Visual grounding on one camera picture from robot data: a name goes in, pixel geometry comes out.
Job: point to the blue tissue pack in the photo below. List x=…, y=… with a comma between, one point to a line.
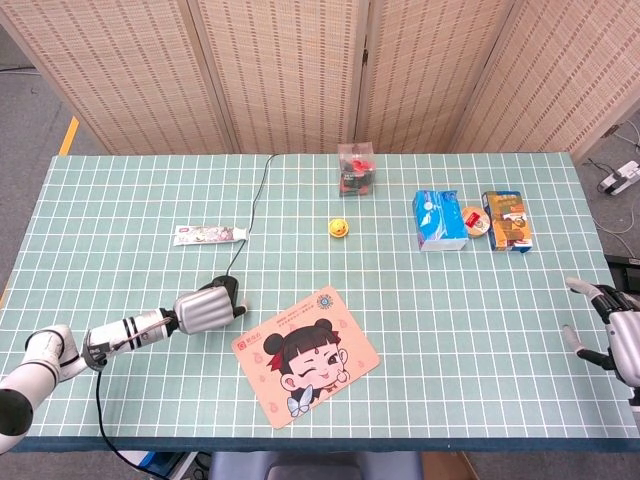
x=440, y=220

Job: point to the clear box with red-black items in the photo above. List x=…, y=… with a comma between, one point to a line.
x=356, y=172

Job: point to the pink white toothpaste tube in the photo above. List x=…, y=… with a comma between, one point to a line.
x=205, y=235

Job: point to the blue orange snack box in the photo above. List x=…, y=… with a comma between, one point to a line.
x=507, y=222

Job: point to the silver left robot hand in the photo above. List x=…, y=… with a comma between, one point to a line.
x=202, y=312

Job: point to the white power strip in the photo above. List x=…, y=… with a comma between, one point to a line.
x=620, y=177

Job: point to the green white checked tablecloth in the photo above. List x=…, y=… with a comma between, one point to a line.
x=450, y=325

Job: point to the woven bamboo screen panel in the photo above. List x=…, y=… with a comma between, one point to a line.
x=425, y=75
x=565, y=75
x=125, y=75
x=280, y=75

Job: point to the black equipment box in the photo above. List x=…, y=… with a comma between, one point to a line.
x=625, y=272

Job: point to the orange cartoon girl mouse pad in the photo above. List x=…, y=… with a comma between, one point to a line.
x=300, y=380

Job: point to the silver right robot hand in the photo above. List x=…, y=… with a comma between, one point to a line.
x=622, y=330

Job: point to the blue plastic crate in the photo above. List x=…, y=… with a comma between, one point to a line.
x=160, y=462

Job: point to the black screen hinge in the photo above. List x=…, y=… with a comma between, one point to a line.
x=365, y=55

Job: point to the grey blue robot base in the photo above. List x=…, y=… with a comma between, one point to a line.
x=300, y=467

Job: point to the small round tin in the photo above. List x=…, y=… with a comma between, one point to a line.
x=476, y=222

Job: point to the yellow duck toy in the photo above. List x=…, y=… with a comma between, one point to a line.
x=338, y=228

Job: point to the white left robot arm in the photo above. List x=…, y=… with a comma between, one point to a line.
x=45, y=350

